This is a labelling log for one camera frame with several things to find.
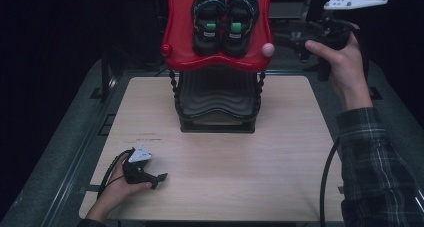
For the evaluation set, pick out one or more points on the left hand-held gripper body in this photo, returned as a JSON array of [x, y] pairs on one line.
[[135, 173]]

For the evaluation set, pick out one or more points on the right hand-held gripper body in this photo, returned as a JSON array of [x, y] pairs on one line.
[[335, 33]]

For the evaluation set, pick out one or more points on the black sandal with green tab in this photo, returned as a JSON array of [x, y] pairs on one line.
[[240, 40], [208, 37]]

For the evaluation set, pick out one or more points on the red and black shoe rack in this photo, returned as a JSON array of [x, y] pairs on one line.
[[216, 97]]

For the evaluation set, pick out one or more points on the person's left hand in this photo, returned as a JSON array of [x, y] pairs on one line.
[[113, 193]]

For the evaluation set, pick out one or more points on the person's right hand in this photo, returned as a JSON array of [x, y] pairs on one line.
[[350, 70]]

